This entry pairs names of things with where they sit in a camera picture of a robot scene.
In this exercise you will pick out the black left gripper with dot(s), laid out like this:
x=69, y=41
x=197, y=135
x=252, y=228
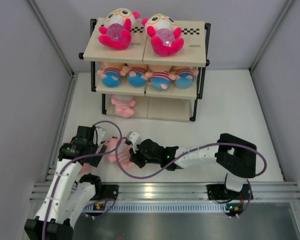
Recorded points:
x=93, y=160

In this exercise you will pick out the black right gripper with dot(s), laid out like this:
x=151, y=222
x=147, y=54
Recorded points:
x=135, y=157

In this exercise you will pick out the pink striped frog plush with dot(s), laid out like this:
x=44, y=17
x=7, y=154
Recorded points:
x=123, y=153
x=86, y=169
x=123, y=105

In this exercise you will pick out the boy plush striped shirt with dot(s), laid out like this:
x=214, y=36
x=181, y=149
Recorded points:
x=185, y=76
x=111, y=73
x=160, y=76

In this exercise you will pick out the pink white glasses plush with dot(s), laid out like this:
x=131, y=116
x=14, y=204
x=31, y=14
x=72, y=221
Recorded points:
x=115, y=32
x=165, y=35

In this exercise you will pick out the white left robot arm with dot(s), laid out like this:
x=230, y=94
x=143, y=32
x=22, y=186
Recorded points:
x=70, y=189

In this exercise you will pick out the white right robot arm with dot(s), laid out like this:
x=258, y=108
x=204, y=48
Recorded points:
x=234, y=154

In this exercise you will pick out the beige three-tier shelf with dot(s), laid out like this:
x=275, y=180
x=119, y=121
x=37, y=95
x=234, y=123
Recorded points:
x=173, y=104

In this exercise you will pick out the boy plush blue pants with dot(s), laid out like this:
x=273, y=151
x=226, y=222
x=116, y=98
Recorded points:
x=136, y=74

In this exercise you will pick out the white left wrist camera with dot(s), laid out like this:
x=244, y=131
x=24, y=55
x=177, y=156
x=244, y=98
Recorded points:
x=99, y=134

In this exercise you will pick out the aluminium rail base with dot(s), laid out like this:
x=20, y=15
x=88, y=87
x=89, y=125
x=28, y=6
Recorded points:
x=181, y=197

